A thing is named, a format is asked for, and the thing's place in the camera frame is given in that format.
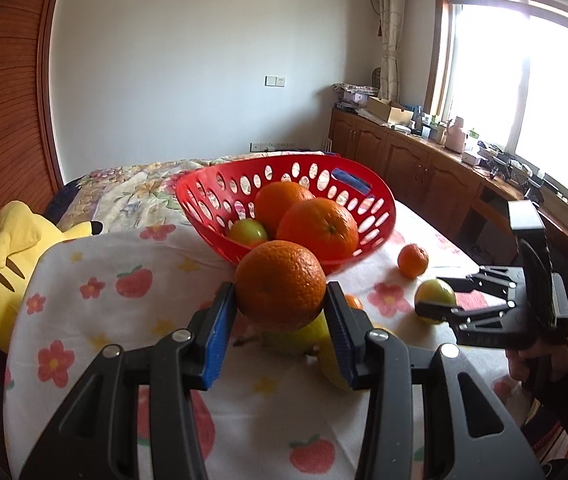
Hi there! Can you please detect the small black tripod device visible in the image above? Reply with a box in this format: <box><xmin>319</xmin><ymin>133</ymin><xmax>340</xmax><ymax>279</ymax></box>
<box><xmin>484</xmin><ymin>152</ymin><xmax>515</xmax><ymax>181</ymax></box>

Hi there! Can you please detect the person's right hand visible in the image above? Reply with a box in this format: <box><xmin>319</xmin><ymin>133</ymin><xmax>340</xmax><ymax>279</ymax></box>
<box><xmin>506</xmin><ymin>345</ymin><xmax>555</xmax><ymax>392</ymax></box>

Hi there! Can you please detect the red perforated plastic basket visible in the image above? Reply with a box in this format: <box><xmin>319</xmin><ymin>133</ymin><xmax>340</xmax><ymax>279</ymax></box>
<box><xmin>175</xmin><ymin>154</ymin><xmax>397</xmax><ymax>276</ymax></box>

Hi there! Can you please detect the small green apple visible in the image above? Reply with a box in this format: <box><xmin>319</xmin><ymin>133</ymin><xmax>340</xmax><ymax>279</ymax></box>
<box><xmin>414</xmin><ymin>278</ymin><xmax>457</xmax><ymax>324</ymax></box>
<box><xmin>227</xmin><ymin>218</ymin><xmax>269</xmax><ymax>247</ymax></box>

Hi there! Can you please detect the open cardboard box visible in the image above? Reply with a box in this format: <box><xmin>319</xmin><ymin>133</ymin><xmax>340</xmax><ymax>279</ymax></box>
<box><xmin>366</xmin><ymin>96</ymin><xmax>415</xmax><ymax>126</ymax></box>

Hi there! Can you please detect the wooden framed window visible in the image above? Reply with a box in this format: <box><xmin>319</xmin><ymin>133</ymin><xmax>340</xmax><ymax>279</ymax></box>
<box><xmin>429</xmin><ymin>0</ymin><xmax>568</xmax><ymax>221</ymax></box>

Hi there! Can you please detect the yellow-green pear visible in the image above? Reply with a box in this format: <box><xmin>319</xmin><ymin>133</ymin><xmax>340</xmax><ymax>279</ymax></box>
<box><xmin>261</xmin><ymin>310</ymin><xmax>332</xmax><ymax>358</ymax></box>
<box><xmin>316</xmin><ymin>329</ymin><xmax>397</xmax><ymax>392</ymax></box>

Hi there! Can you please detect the pile of packaged goods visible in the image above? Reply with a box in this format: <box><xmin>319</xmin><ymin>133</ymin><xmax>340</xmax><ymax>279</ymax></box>
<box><xmin>333</xmin><ymin>83</ymin><xmax>380</xmax><ymax>110</ymax></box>

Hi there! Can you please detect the white wall socket strip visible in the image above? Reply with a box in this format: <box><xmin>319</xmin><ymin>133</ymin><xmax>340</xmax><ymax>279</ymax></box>
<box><xmin>250</xmin><ymin>141</ymin><xmax>297</xmax><ymax>153</ymax></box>

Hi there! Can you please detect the brown wooden wardrobe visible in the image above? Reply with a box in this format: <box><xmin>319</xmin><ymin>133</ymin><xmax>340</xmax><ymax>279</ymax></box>
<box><xmin>0</xmin><ymin>0</ymin><xmax>67</xmax><ymax>271</ymax></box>

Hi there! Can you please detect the patterned beige curtain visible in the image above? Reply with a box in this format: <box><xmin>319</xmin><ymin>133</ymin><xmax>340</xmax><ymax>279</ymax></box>
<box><xmin>376</xmin><ymin>0</ymin><xmax>407</xmax><ymax>103</ymax></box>

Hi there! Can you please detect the floral quilt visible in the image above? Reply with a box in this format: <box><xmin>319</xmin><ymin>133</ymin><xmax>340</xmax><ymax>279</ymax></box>
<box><xmin>44</xmin><ymin>150</ymin><xmax>330</xmax><ymax>236</ymax></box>

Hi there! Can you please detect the large orange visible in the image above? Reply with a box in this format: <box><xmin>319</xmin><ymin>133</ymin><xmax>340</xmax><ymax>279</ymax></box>
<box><xmin>234</xmin><ymin>240</ymin><xmax>327</xmax><ymax>332</ymax></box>
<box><xmin>276</xmin><ymin>197</ymin><xmax>360</xmax><ymax>262</ymax></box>
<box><xmin>254</xmin><ymin>180</ymin><xmax>316</xmax><ymax>238</ymax></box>

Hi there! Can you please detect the white strawberry print cloth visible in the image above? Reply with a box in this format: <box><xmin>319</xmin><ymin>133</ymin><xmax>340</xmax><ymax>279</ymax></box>
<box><xmin>3</xmin><ymin>200</ymin><xmax>535</xmax><ymax>480</ymax></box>

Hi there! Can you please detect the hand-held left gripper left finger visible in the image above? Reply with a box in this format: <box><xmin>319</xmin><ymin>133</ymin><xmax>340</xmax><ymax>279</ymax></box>
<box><xmin>18</xmin><ymin>282</ymin><xmax>239</xmax><ymax>480</ymax></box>

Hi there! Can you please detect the long wooden cabinet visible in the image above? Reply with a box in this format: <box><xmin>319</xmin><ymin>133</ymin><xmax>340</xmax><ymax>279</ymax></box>
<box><xmin>328</xmin><ymin>105</ymin><xmax>568</xmax><ymax>321</ymax></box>

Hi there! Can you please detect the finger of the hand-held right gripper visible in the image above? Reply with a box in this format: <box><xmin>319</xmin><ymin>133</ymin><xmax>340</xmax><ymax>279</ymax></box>
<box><xmin>436</xmin><ymin>267</ymin><xmax>520</xmax><ymax>306</ymax></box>
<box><xmin>416</xmin><ymin>300</ymin><xmax>517</xmax><ymax>333</ymax></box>

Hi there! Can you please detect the yellow plush toy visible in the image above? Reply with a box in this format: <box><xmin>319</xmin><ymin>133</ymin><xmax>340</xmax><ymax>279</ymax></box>
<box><xmin>0</xmin><ymin>200</ymin><xmax>104</xmax><ymax>353</ymax></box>

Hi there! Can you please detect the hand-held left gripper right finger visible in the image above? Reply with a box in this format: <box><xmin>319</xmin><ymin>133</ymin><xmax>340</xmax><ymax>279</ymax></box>
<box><xmin>325</xmin><ymin>281</ymin><xmax>547</xmax><ymax>480</ymax></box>

